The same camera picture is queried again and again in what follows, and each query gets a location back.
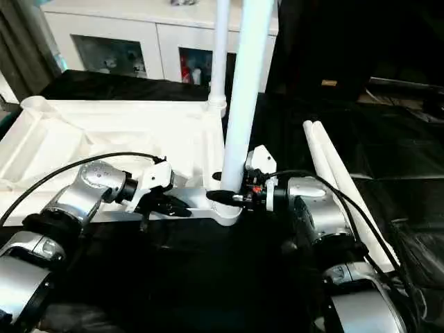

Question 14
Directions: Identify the white display cabinet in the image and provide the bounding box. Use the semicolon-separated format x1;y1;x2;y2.
43;0;279;93

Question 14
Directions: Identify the white plastic table top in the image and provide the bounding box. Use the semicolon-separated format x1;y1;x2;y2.
0;96;244;228

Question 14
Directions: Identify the dark low furniture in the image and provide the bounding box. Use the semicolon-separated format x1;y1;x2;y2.
359;78;444;123

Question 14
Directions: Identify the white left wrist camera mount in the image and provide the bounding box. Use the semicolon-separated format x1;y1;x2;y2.
126;161;173;213

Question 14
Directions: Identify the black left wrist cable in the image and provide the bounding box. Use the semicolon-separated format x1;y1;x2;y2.
0;152;168;227

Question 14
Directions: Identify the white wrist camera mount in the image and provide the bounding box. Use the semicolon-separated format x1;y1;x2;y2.
126;161;173;213
244;145;278;211

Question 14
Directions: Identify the grey curtain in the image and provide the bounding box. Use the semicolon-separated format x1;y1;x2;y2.
0;0;64;105

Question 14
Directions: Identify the black and white figurine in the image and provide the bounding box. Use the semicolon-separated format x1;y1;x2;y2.
126;51;147;74

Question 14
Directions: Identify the black mat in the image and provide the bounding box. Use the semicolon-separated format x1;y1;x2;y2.
0;69;444;333

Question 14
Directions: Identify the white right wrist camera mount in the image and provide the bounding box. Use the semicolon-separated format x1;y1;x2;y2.
244;145;278;211

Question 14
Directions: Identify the black cabinet with gold label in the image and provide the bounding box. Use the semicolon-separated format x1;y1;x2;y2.
273;0;372;101

